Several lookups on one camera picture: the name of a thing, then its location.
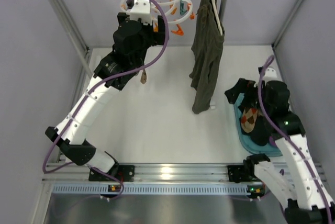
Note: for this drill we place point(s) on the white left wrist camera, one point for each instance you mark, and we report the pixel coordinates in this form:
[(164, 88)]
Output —
[(141, 11)]

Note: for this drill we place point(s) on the white clip sock hanger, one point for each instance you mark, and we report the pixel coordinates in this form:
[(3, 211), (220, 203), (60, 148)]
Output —
[(176, 12)]

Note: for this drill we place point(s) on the white garment hanger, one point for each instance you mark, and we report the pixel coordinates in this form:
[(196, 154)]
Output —
[(217, 19)]

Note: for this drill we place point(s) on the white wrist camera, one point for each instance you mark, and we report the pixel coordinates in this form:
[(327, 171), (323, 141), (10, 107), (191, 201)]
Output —
[(141, 11), (270, 74)]

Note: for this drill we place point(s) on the black sock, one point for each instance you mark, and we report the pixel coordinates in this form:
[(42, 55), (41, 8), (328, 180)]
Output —
[(261, 133)]

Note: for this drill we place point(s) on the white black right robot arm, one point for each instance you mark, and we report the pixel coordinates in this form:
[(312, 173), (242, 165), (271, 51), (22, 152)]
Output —
[(264, 117)]

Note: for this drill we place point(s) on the teal plastic basket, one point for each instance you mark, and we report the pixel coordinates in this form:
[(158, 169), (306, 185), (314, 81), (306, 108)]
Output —
[(246, 141)]

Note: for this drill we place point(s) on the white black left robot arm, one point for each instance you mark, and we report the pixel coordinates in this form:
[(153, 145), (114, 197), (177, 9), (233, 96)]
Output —
[(112, 74)]

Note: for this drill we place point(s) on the aluminium mounting rail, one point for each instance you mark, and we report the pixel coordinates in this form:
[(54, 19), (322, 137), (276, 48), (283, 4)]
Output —
[(153, 172)]

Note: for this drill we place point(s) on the olive green hanging garment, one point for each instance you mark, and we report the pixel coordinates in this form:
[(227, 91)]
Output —
[(207, 48)]

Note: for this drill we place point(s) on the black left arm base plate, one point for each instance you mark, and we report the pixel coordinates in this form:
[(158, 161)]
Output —
[(125, 173)]

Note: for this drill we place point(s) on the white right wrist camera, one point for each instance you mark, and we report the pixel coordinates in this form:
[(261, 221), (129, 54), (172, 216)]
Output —
[(270, 74)]

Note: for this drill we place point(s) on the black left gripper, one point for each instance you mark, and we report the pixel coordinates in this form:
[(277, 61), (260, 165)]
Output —
[(160, 34)]

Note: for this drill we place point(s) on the brown beige checked sock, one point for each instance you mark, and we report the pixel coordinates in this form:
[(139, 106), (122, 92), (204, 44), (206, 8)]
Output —
[(143, 78)]

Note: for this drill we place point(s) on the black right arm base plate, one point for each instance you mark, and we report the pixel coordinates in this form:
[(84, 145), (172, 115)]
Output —
[(240, 173)]

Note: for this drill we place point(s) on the white slotted cable duct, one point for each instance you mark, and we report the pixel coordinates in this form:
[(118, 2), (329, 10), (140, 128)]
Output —
[(160, 189)]

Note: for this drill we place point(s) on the orange brown argyle sock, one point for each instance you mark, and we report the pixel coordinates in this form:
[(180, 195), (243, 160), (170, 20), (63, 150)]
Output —
[(249, 118)]

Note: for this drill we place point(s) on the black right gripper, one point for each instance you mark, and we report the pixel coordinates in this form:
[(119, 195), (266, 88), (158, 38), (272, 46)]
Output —
[(236, 93)]

